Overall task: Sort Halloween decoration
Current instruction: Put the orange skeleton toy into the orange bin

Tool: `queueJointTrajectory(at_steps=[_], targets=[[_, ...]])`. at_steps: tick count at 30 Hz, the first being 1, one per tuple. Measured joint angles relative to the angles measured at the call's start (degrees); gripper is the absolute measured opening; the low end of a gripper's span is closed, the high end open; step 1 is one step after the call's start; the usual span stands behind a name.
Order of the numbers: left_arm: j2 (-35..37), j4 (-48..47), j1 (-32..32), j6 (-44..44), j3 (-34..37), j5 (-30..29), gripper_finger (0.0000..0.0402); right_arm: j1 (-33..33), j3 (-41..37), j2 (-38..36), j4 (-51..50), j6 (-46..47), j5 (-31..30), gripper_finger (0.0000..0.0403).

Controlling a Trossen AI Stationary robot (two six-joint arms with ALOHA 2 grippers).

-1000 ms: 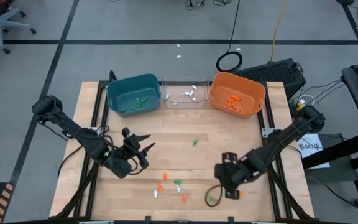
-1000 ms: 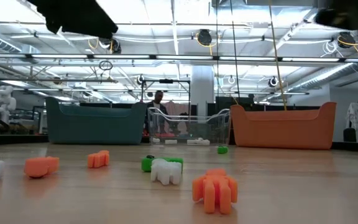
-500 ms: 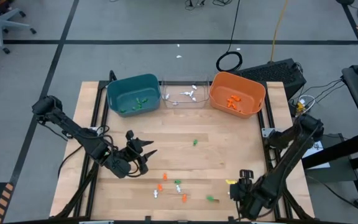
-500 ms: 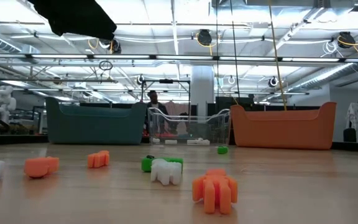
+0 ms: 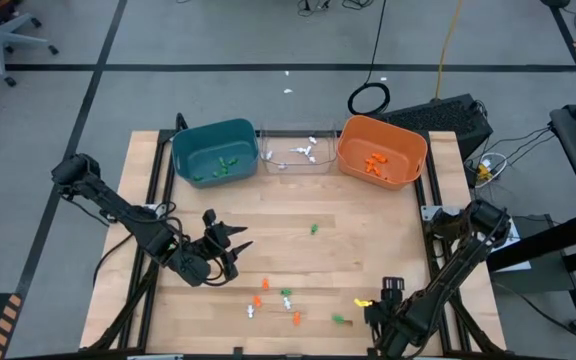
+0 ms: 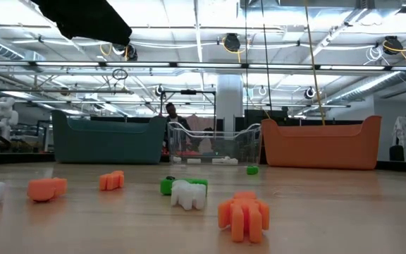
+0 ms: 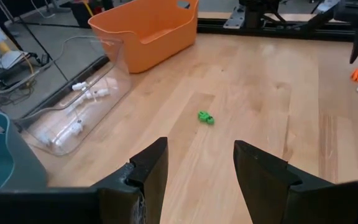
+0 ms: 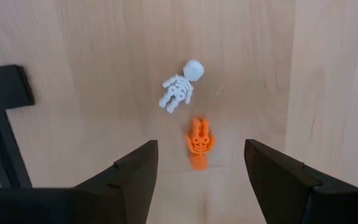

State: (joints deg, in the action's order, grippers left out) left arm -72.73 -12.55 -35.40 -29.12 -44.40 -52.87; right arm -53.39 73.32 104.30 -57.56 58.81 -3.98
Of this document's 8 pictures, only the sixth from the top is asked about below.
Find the orange skeleton toy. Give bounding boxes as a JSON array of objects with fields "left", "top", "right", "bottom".
[
  {"left": 27, "top": 176, "right": 68, "bottom": 202},
  {"left": 99, "top": 170, "right": 125, "bottom": 192},
  {"left": 217, "top": 190, "right": 271, "bottom": 244}
]

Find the clear plastic bin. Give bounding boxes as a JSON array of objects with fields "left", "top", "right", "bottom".
[{"left": 166, "top": 121, "right": 263, "bottom": 166}]

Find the person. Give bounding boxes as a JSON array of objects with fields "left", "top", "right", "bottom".
[{"left": 163, "top": 102, "right": 193, "bottom": 152}]

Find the black metal stand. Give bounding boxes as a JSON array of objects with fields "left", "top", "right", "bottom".
[{"left": 159, "top": 88, "right": 218, "bottom": 117}]

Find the teal plastic bin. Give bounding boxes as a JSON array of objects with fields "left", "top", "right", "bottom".
[{"left": 51, "top": 109, "right": 168, "bottom": 165}]

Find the orange plastic bin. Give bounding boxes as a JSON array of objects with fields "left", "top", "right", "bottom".
[{"left": 261, "top": 115, "right": 383, "bottom": 171}]

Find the white robot figure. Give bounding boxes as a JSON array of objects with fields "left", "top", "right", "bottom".
[{"left": 0, "top": 97, "right": 19, "bottom": 142}]

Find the thick yellow hanging cable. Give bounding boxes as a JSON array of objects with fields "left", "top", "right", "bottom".
[{"left": 304, "top": 0, "right": 326, "bottom": 126}]

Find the black table frame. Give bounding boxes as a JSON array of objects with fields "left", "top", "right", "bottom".
[{"left": 0, "top": 150, "right": 406, "bottom": 174}]

